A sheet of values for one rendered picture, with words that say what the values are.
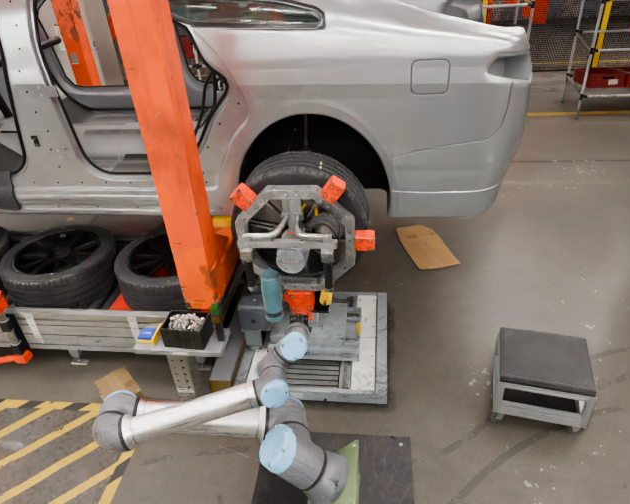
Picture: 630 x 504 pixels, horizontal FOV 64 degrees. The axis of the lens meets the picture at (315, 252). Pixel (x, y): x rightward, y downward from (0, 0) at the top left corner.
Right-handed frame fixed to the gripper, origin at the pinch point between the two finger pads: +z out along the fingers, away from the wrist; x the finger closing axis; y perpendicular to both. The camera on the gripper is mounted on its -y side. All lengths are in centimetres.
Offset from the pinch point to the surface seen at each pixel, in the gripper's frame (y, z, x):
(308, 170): 63, 21, -4
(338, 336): -24, 57, -14
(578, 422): -54, 17, -121
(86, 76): 162, 277, 218
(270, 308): -0.4, 27.7, 17.4
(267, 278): 15.4, 20.9, 16.9
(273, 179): 60, 22, 12
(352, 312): -19, 87, -22
